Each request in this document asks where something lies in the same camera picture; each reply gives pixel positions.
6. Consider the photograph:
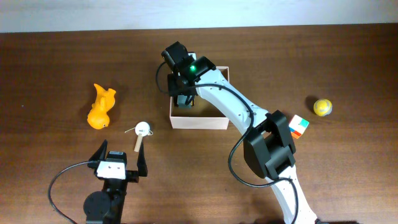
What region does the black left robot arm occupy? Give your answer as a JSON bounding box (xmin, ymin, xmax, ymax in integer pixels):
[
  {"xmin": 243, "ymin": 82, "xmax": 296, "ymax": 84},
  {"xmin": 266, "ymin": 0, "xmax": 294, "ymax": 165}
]
[{"xmin": 83, "ymin": 141, "xmax": 148, "ymax": 224}]

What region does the pink cardboard box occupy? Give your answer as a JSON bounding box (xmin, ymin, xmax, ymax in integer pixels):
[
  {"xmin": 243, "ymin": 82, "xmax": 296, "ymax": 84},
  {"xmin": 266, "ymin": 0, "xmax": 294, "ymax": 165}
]
[{"xmin": 169, "ymin": 65, "xmax": 230, "ymax": 130}]

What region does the colourful puzzle cube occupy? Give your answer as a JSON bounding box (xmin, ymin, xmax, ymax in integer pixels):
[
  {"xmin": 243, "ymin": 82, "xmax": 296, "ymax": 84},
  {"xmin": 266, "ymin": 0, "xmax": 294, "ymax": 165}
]
[{"xmin": 289, "ymin": 114, "xmax": 310, "ymax": 139}]

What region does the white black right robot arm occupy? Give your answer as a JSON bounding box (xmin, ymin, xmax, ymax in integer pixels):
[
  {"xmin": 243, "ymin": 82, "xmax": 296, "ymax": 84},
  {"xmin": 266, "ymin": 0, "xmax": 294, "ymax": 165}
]
[{"xmin": 163, "ymin": 54, "xmax": 321, "ymax": 223}]

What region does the orange rubber fish toy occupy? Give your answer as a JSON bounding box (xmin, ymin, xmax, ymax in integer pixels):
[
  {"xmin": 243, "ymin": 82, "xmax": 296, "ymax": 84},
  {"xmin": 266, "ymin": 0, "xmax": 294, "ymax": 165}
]
[{"xmin": 87, "ymin": 83, "xmax": 116, "ymax": 129}]

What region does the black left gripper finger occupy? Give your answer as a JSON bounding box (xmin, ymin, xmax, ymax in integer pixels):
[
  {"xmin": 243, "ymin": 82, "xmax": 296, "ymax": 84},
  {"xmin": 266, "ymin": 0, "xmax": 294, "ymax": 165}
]
[
  {"xmin": 137, "ymin": 142, "xmax": 148, "ymax": 177},
  {"xmin": 89, "ymin": 139, "xmax": 108, "ymax": 161}
]

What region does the yellow grey ball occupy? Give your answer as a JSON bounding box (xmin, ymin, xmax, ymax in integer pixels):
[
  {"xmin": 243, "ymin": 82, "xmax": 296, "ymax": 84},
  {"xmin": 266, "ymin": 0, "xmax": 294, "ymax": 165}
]
[{"xmin": 313, "ymin": 99, "xmax": 333, "ymax": 116}]

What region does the yellow grey toy truck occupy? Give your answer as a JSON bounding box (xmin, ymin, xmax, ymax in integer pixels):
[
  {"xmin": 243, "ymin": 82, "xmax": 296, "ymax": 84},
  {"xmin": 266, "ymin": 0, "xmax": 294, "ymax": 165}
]
[{"xmin": 174, "ymin": 95, "xmax": 195, "ymax": 108}]

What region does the white wooden paddle toy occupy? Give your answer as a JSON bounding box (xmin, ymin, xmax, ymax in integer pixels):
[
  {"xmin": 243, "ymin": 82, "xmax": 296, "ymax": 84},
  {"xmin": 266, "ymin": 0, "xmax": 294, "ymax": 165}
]
[{"xmin": 125, "ymin": 121, "xmax": 153, "ymax": 152}]

